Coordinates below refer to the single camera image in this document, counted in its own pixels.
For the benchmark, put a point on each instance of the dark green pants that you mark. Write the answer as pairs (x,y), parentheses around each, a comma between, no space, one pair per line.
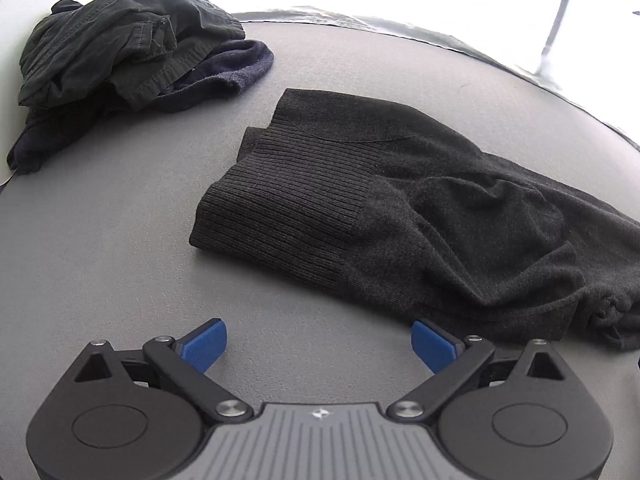
(115,40)

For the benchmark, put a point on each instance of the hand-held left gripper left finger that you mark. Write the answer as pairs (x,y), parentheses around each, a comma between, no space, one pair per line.
(205,345)

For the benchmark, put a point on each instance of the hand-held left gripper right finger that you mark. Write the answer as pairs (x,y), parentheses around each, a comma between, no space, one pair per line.
(430,347)

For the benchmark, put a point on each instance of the navy knit garment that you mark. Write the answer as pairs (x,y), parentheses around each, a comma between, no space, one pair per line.
(225,72)

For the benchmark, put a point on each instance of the black knit sweater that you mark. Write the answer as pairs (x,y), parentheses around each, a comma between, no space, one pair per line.
(400,200)

